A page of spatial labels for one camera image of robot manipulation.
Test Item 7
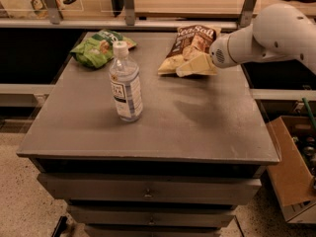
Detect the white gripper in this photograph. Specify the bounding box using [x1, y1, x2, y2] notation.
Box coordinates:
[176, 35, 236, 77]

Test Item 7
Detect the brown sea salt chip bag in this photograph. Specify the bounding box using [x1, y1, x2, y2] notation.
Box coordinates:
[158, 25, 221, 75]

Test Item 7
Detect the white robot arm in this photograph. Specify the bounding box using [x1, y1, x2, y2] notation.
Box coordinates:
[176, 4, 316, 77]

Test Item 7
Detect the clear plastic water bottle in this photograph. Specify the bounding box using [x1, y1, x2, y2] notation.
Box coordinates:
[109, 40, 143, 121]

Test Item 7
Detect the green rice chip bag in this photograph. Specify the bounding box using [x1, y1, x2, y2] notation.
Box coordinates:
[70, 30, 136, 69]

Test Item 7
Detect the grey metal drawer cabinet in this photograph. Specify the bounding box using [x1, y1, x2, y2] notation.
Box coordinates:
[19, 33, 279, 237]

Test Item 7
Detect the green rod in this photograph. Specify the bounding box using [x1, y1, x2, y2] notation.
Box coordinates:
[302, 98, 316, 131]

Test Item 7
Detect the wooden shelf with metal posts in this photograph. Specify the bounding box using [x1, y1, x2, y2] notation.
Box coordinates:
[0, 0, 316, 32]

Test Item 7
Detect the open cardboard box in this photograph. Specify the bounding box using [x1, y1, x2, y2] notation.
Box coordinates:
[267, 116, 316, 224]

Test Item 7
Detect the snack package on shelf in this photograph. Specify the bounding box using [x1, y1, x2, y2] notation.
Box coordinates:
[0, 0, 63, 20]

